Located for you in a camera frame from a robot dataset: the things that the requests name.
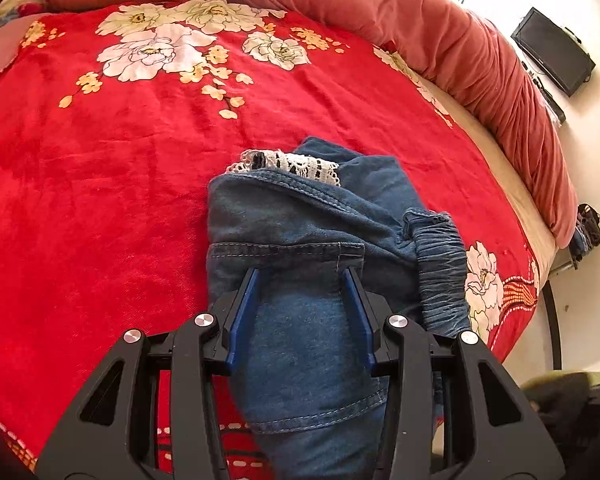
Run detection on black flat screen television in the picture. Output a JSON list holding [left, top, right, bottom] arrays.
[[511, 7, 596, 98]]

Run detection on pink quilt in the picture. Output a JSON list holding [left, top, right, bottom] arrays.
[[40, 0, 578, 250]]

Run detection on red floral blanket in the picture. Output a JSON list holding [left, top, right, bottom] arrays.
[[0, 2, 541, 476]]

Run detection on blue denim garment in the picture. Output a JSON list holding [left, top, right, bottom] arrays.
[[206, 136, 468, 480]]

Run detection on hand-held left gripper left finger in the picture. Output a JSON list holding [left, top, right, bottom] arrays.
[[35, 267, 260, 480]]

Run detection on beige bed sheet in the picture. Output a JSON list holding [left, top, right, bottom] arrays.
[[420, 80, 557, 283]]

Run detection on dark clothes pile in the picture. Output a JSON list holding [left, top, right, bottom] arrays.
[[569, 203, 600, 262]]

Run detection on dark cloth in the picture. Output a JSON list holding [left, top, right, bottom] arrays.
[[525, 385, 600, 480]]

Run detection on pink cloth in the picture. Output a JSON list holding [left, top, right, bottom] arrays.
[[0, 14, 33, 98]]

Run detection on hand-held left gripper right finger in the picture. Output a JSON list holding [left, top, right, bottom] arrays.
[[341, 267, 566, 480]]

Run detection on black metal bar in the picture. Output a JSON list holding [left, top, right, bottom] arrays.
[[544, 280, 564, 370]]

